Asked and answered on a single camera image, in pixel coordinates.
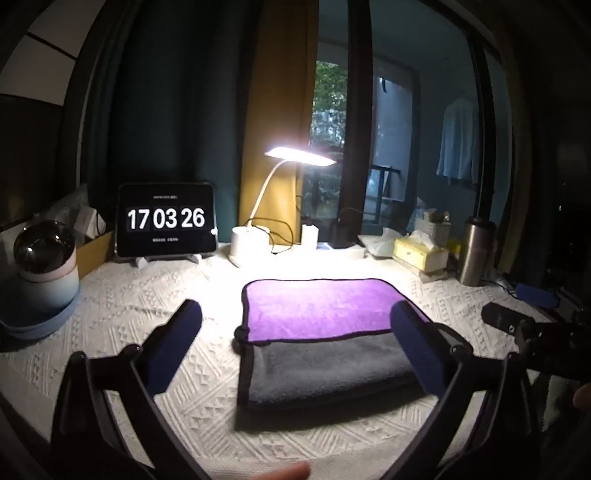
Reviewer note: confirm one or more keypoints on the small white box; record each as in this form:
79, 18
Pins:
87, 221

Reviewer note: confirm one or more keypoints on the round pastel globe device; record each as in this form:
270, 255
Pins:
41, 281

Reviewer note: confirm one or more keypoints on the dark metal rack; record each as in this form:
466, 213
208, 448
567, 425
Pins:
385, 184

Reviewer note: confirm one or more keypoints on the black tablet showing clock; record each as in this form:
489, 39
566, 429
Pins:
166, 219

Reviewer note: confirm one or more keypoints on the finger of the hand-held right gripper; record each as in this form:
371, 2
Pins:
505, 318
535, 295

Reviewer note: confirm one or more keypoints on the purple towel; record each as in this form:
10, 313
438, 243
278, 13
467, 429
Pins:
318, 309

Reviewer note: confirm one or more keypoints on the yellow tissue box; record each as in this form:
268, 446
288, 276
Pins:
418, 254

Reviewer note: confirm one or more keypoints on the grey towel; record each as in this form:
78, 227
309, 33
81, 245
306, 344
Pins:
323, 369

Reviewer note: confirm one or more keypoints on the person's left hand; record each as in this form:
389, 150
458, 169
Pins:
284, 471

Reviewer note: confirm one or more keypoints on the dark window post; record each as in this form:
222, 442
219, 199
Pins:
359, 115

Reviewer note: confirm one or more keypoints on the person's right hand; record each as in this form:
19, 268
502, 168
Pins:
582, 397

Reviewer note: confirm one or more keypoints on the hanging pale shirt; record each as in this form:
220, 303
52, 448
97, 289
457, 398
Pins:
459, 138

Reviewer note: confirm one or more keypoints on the white container with items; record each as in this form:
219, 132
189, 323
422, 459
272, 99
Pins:
431, 228

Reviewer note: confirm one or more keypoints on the steel thermos bottle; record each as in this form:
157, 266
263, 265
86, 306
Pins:
475, 251

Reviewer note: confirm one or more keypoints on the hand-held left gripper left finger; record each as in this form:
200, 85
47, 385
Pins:
178, 339

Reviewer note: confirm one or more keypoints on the white textured tablecloth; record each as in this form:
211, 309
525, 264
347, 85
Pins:
198, 392

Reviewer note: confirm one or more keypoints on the white charger block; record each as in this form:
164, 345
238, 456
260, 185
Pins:
309, 237

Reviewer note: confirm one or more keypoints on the white desk lamp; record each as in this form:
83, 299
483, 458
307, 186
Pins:
249, 244

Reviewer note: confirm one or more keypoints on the white crumpled paper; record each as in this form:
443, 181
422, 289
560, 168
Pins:
376, 242

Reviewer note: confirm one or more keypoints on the cardboard box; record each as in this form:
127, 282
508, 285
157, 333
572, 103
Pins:
94, 251

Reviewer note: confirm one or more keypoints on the white tablet stand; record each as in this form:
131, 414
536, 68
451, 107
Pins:
143, 262

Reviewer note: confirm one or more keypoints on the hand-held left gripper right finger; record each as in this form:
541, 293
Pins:
415, 346

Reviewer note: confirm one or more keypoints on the black box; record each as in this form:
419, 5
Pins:
344, 230

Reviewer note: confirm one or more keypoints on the dark green curtain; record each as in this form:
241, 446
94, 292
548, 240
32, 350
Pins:
175, 101

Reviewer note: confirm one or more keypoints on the clear plastic bag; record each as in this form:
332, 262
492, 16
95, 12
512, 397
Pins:
60, 205

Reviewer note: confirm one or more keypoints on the yellow curtain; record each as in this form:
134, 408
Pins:
277, 92

